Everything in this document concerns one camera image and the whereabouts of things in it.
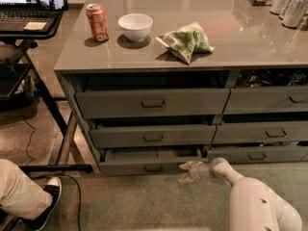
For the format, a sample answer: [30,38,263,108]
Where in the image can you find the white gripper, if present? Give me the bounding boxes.
[177,161,214,183]

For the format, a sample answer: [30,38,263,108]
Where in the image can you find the grey drawer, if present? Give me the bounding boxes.
[207,146,308,164]
[224,86,308,115]
[213,121,308,144]
[90,124,216,148]
[99,145,207,176]
[75,89,229,118]

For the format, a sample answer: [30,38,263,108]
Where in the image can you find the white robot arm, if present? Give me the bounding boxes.
[178,157,303,231]

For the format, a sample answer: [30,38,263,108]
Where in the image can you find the grey drawer cabinet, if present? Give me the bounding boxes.
[55,0,308,170]

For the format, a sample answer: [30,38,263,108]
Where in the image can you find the black laptop stand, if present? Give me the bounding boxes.
[0,12,94,175]

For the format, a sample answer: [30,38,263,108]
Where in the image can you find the green chip bag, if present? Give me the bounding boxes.
[156,22,214,64]

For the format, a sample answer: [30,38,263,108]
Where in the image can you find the black white sneaker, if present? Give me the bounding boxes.
[24,176,63,231]

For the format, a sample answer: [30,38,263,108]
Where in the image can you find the white ceramic bowl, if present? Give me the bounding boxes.
[118,13,153,42]

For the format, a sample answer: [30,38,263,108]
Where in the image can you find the person leg beige trousers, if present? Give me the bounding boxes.
[0,159,52,220]

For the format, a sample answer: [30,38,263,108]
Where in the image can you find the orange soda can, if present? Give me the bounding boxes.
[86,3,109,42]

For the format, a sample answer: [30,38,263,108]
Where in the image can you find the white can right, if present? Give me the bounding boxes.
[282,0,308,28]

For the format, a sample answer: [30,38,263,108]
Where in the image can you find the yellow sticky note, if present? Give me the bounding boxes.
[24,22,46,31]

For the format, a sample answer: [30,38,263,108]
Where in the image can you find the black smartphone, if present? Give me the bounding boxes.
[37,0,68,11]

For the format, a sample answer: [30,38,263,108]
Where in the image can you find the open laptop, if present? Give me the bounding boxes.
[0,0,63,35]

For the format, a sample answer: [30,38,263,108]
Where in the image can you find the black floor cable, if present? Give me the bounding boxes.
[18,61,83,231]

